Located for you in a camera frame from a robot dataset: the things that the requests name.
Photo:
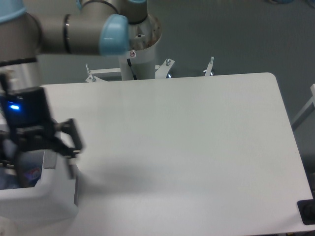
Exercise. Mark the white pedestal base frame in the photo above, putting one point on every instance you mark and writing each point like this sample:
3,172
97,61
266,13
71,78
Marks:
161,71

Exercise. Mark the black device at table edge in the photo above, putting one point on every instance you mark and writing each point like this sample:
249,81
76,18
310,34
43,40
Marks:
307,211

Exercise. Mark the white frame at right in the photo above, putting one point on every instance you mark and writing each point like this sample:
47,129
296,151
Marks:
305,111

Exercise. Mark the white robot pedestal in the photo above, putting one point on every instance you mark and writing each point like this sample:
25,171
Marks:
140,60

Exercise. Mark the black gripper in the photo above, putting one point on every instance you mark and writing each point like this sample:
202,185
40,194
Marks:
31,127

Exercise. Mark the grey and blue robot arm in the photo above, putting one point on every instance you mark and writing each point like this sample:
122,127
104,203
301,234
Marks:
101,28

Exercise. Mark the clear plastic water bottle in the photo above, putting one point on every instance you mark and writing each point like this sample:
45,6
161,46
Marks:
32,169

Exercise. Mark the white trash can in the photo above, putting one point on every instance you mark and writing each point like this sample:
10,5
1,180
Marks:
53,196

